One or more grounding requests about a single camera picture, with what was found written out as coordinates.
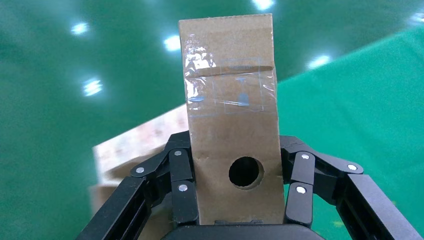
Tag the green table cloth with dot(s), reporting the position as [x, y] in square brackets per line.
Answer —
[348, 116]

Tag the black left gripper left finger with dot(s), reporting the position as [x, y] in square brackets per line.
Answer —
[180, 198]

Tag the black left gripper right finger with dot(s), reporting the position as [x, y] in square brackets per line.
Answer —
[299, 202]

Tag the small taped cardboard box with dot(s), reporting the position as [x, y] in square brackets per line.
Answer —
[232, 132]

